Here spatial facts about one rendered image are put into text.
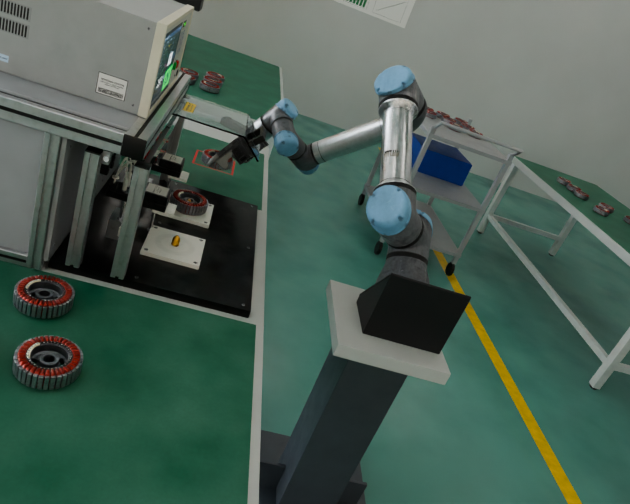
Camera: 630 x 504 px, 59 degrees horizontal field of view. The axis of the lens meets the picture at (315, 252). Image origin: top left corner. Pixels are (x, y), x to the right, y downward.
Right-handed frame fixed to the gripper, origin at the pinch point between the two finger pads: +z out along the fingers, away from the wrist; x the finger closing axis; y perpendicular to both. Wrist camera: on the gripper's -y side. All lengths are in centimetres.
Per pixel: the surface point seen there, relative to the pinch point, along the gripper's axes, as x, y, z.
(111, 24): -74, -22, -40
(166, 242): -57, 18, -6
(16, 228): -88, 0, 0
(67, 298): -94, 19, -6
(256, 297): -55, 44, -17
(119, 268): -78, 19, -7
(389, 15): 488, -86, -15
